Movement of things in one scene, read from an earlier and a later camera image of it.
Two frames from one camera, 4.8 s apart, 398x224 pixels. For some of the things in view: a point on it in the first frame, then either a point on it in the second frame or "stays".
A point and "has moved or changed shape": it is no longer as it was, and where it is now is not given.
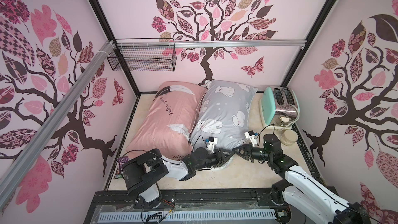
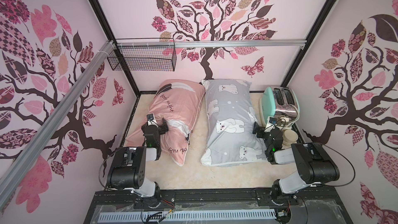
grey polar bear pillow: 222,113 has moved or changed shape
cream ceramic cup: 289,137 stays
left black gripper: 222,156 -> 164,128
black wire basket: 144,54 stays
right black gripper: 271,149 -> 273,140
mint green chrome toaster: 279,108 stays
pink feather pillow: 166,125 stays
